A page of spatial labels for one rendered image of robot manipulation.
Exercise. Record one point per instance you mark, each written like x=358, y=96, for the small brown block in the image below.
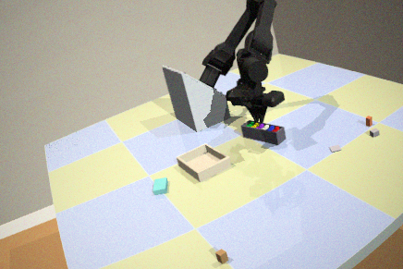
x=222, y=256

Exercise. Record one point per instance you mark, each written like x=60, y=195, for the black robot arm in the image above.
x=252, y=59

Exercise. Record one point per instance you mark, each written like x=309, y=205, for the beige open tray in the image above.
x=203, y=162

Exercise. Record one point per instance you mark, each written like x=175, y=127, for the small turquoise block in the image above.
x=160, y=186

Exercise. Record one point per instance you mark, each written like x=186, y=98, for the small orange block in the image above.
x=368, y=121

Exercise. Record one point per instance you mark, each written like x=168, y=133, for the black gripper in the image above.
x=258, y=105

